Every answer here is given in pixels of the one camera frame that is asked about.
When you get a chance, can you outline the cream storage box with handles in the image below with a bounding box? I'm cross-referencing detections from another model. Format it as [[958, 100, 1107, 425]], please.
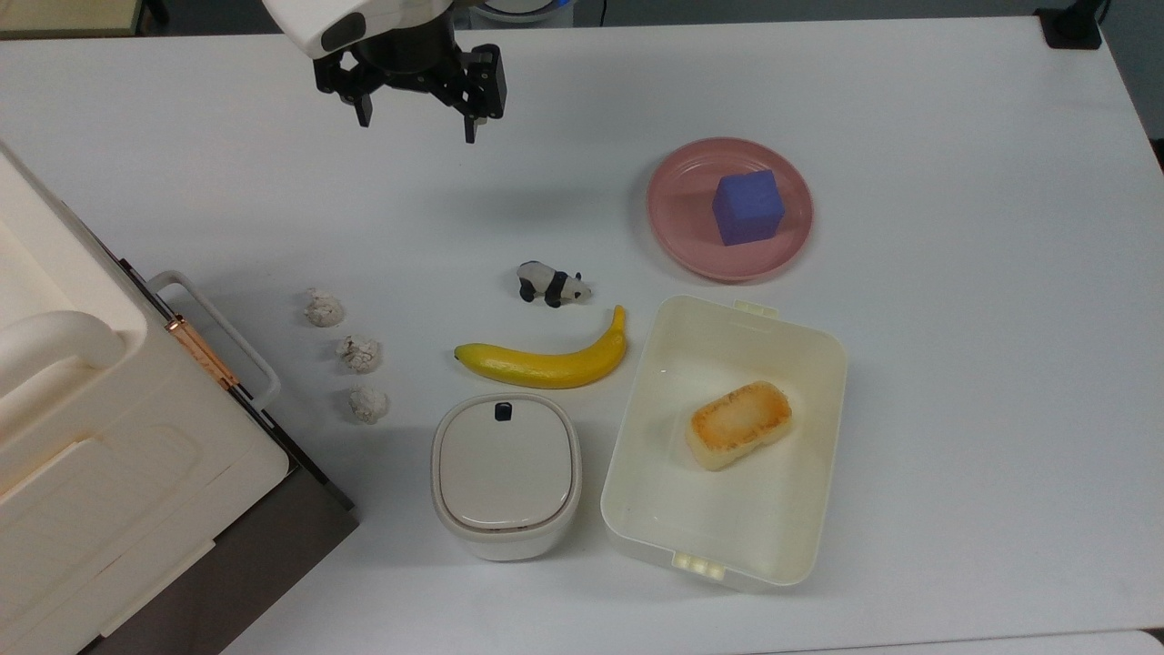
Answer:
[[0, 141, 292, 655]]

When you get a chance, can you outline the yellow banana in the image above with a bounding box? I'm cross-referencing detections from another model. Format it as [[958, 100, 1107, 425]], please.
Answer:
[[454, 305, 628, 390]]

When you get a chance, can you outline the white drawer handle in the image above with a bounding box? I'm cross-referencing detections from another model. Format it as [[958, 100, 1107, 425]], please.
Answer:
[[145, 270, 282, 412]]

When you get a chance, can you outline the toasted bread piece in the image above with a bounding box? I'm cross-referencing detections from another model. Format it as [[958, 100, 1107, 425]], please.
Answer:
[[685, 380, 793, 472]]

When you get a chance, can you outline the black clamp mount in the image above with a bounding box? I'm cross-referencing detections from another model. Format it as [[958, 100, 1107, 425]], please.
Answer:
[[1035, 0, 1109, 50]]

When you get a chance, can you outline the panda toy figure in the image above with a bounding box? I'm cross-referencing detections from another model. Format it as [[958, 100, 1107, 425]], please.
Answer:
[[517, 261, 592, 308]]

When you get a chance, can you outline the copper latch strip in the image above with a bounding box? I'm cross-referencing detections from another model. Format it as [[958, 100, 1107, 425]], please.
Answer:
[[166, 315, 240, 391]]

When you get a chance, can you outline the small white lidded bin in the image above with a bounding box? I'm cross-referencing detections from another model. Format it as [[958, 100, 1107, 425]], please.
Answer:
[[430, 392, 584, 562]]

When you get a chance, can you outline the crumpled white paper ball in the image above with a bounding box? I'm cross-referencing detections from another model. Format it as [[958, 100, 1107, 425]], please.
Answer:
[[304, 288, 346, 329], [336, 335, 382, 374], [349, 385, 390, 425]]

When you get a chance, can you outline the pink round plate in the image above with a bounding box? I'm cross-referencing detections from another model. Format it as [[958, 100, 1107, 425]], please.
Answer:
[[647, 137, 814, 283]]

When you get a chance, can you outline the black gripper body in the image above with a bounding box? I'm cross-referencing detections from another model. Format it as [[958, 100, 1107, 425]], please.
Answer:
[[314, 16, 507, 120]]

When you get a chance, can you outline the beige background desk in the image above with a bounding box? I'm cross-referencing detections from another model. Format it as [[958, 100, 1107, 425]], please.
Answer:
[[0, 0, 146, 38]]

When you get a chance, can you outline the purple blue cube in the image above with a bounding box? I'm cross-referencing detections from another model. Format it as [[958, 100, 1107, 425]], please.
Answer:
[[712, 169, 787, 247]]

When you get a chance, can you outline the cream rectangular plastic tub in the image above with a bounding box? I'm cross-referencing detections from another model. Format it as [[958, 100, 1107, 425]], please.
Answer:
[[600, 295, 848, 593]]

